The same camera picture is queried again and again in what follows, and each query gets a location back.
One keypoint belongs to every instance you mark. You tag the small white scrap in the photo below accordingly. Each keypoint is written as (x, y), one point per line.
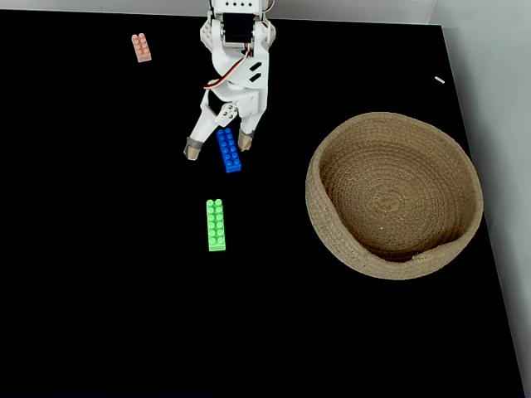
(439, 79)

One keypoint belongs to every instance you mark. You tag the green lego block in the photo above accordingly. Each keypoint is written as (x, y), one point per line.
(215, 226)

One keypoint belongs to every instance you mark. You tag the pink lego block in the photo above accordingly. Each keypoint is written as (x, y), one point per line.
(141, 47)

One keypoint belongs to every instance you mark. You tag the blue lego block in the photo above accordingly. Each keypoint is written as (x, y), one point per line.
(229, 155)

